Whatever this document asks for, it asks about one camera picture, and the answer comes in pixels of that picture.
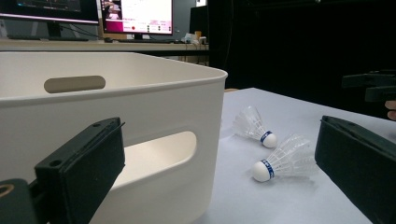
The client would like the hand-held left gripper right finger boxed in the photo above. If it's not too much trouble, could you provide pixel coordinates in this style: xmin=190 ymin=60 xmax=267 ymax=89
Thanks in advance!
xmin=314 ymin=115 xmax=396 ymax=224

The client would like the white plastic storage bin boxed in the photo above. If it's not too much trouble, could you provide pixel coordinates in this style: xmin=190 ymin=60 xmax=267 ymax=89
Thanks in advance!
xmin=0 ymin=50 xmax=229 ymax=224

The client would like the white table sheet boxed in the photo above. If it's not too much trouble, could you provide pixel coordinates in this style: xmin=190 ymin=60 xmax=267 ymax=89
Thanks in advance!
xmin=192 ymin=87 xmax=396 ymax=224

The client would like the computer monitor with pink screen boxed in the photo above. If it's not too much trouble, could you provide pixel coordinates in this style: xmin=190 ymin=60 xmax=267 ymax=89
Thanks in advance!
xmin=100 ymin=0 xmax=175 ymax=41

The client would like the small clutter on desk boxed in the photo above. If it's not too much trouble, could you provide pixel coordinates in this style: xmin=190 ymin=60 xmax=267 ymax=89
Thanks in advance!
xmin=181 ymin=30 xmax=208 ymax=47

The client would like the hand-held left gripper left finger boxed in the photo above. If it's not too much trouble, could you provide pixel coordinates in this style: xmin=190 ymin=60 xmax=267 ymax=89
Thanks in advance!
xmin=34 ymin=117 xmax=126 ymax=224

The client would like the black keyboard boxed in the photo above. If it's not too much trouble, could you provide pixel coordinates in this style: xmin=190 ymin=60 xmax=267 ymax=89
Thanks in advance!
xmin=116 ymin=37 xmax=176 ymax=44

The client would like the beige wooden desk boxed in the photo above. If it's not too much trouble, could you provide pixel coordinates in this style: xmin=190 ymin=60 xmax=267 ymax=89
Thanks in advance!
xmin=0 ymin=38 xmax=210 ymax=58

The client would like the black computer monitor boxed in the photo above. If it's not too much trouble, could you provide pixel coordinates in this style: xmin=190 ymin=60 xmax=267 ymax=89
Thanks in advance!
xmin=0 ymin=0 xmax=101 ymax=42

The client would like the black curtain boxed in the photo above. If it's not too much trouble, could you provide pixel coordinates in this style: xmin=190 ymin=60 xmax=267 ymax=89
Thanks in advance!
xmin=206 ymin=0 xmax=396 ymax=120

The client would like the white plastic shuttlecock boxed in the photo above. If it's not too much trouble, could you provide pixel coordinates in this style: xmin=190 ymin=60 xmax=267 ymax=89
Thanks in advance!
xmin=233 ymin=105 xmax=278 ymax=149
xmin=251 ymin=133 xmax=317 ymax=183

